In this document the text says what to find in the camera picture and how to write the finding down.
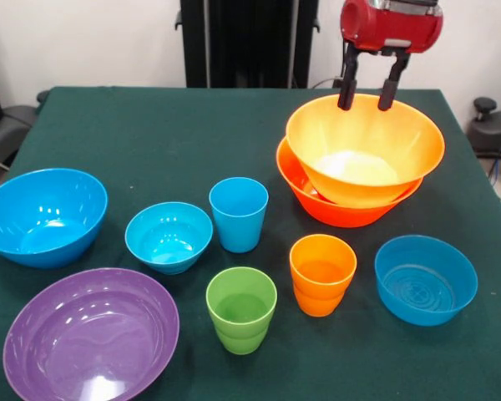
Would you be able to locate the green cup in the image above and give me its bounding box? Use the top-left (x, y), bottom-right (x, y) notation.
top-left (205, 266), bottom-right (278, 356)

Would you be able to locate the black pedestal foot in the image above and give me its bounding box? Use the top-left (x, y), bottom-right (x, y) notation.
top-left (0, 89), bottom-right (51, 168)
top-left (466, 96), bottom-right (501, 158)

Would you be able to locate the large purple bowl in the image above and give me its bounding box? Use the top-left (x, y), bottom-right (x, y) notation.
top-left (3, 267), bottom-right (181, 401)

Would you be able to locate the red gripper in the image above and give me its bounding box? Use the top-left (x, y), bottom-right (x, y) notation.
top-left (337, 0), bottom-right (444, 112)

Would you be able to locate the small cyan bowl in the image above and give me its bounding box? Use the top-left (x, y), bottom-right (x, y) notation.
top-left (124, 201), bottom-right (215, 276)

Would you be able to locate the large orange bowl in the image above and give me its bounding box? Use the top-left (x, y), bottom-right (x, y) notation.
top-left (286, 93), bottom-right (446, 206)
top-left (276, 137), bottom-right (425, 229)

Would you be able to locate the dark green tablecloth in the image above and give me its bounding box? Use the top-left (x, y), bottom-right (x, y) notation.
top-left (0, 86), bottom-right (501, 401)

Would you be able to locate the orange cup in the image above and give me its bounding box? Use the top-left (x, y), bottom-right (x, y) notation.
top-left (288, 233), bottom-right (358, 317)

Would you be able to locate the blue cup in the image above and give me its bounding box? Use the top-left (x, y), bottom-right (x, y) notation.
top-left (208, 176), bottom-right (270, 254)

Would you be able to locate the blue ribbed-bottom bowl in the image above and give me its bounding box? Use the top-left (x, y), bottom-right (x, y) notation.
top-left (373, 235), bottom-right (479, 327)

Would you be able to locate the large blue bowl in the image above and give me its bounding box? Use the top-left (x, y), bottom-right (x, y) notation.
top-left (0, 167), bottom-right (109, 269)

